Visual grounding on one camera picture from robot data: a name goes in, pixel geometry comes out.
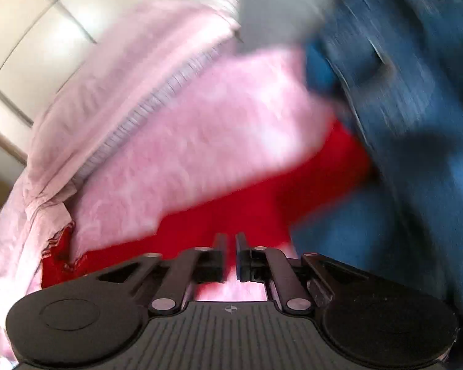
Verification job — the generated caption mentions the white wardrobe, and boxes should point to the white wardrobe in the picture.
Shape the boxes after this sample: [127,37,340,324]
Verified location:
[0,0,191,128]

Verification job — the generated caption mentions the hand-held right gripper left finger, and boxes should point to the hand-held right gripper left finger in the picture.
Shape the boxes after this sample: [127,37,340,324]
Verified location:
[88,233,228,315]

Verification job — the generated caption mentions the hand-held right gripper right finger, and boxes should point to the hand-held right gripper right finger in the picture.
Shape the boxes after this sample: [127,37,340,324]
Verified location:
[235,232,372,315]

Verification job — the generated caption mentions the red knit garment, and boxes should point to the red knit garment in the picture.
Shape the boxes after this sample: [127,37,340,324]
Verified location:
[42,122,376,290]

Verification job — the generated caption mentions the blue denim jeans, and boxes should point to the blue denim jeans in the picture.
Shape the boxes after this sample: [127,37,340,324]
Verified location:
[289,0,463,370]

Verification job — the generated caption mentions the grey cloth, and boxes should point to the grey cloth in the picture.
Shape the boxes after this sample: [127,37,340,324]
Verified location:
[235,0,357,54]

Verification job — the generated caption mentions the pink bed sheet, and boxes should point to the pink bed sheet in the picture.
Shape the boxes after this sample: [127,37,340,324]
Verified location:
[0,0,240,309]

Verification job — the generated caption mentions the pink floral blanket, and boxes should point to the pink floral blanket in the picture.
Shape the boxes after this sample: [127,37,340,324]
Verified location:
[71,48,334,265]

